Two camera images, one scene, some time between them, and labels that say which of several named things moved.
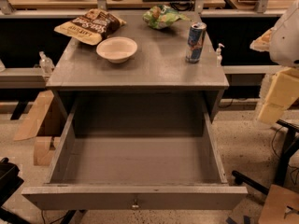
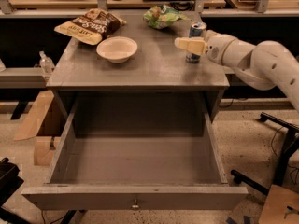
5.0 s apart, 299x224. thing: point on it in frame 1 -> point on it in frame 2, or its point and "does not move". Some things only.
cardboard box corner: [281, 206] does not move
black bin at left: [9, 180] does not move
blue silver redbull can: [195, 41] does not move
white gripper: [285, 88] -> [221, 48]
